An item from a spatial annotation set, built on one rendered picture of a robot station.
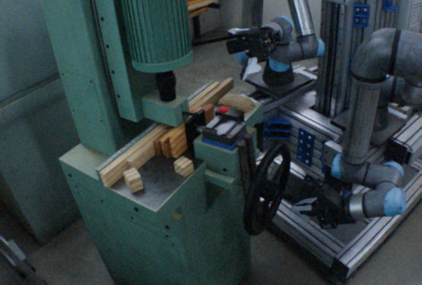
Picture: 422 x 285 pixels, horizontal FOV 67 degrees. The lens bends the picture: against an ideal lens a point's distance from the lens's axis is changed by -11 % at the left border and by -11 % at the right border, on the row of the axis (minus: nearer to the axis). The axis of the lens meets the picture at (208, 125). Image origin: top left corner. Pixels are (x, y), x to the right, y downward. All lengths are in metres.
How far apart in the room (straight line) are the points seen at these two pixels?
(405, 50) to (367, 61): 0.10
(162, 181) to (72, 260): 1.20
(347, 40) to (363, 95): 0.52
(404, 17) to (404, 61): 0.79
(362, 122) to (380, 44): 0.23
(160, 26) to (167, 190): 0.43
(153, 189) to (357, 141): 0.57
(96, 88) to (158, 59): 0.28
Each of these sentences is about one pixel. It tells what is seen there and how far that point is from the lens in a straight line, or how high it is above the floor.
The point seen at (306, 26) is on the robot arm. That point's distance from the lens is 1.34.
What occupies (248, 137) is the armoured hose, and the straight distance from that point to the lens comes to 0.99.
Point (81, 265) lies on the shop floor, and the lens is 2.04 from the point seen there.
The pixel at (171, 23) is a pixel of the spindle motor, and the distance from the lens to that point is 0.92.
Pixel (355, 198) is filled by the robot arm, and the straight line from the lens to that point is 1.04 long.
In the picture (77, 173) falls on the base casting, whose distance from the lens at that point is 1.31.
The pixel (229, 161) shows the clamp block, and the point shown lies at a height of 0.93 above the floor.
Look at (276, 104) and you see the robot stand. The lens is 1.61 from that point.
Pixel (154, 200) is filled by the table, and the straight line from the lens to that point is 0.93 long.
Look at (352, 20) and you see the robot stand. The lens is 1.43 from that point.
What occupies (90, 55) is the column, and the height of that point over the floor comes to 1.20.
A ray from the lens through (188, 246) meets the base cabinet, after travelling 1.13.
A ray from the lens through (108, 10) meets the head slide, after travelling 1.02.
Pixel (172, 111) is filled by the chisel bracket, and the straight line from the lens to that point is 1.04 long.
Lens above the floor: 1.55
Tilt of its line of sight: 33 degrees down
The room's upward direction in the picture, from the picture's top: 5 degrees counter-clockwise
